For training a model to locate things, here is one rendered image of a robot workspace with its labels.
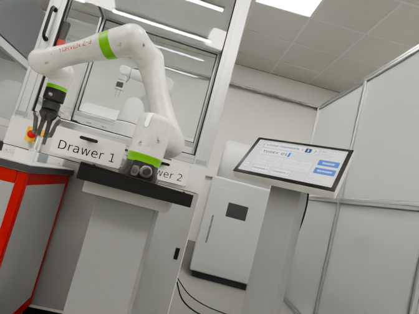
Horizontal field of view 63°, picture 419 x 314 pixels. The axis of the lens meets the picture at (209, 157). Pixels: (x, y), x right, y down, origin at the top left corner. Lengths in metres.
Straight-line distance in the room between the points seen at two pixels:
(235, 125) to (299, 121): 0.97
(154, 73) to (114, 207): 0.62
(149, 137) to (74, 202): 0.76
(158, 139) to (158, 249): 0.78
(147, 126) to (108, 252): 0.44
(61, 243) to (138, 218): 0.79
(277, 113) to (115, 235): 4.31
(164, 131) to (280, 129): 4.07
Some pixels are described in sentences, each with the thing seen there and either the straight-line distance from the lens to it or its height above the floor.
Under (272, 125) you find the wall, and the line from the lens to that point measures 5.20.
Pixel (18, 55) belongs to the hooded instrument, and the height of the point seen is 1.38.
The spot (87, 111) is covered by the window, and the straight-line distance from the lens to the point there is 1.90.
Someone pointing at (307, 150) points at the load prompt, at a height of 1.16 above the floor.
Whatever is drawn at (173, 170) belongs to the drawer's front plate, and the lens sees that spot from 1.79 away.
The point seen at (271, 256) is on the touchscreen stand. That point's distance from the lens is 1.76.
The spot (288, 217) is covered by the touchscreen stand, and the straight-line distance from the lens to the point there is 1.73.
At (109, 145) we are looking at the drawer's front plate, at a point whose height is 0.90.
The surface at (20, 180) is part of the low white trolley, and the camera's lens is 1.30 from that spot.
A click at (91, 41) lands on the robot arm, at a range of 1.51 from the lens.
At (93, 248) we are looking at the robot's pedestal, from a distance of 1.22.
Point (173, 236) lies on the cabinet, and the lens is 1.84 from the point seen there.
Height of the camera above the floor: 0.82
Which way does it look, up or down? 6 degrees up
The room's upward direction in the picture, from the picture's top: 15 degrees clockwise
